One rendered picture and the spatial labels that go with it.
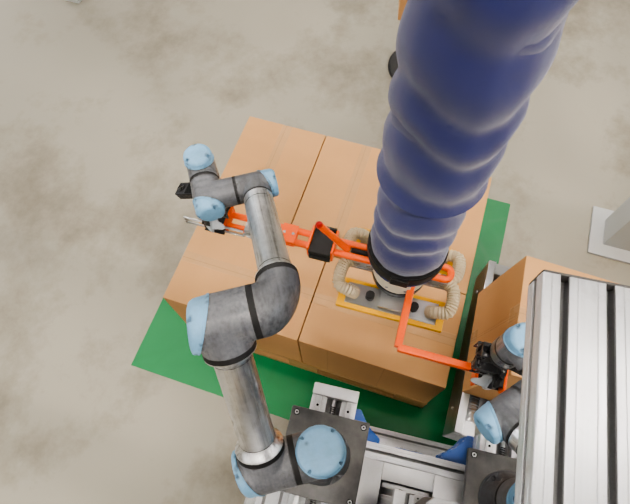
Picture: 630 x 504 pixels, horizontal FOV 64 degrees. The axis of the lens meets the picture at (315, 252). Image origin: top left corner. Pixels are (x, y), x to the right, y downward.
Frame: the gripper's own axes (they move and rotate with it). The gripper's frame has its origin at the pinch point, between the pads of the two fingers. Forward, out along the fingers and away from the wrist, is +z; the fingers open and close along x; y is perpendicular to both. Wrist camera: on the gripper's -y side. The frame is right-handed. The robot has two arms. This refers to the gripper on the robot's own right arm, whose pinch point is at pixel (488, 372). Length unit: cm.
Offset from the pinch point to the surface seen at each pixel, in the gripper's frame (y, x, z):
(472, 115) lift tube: 28, -15, -80
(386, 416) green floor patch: 16, 4, 111
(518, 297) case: -8.5, -29.1, 11.6
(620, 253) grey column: -86, -112, 109
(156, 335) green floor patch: 138, -2, 111
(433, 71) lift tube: 35, -16, -86
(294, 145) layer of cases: 89, -98, 57
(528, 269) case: -10.0, -38.8, 10.0
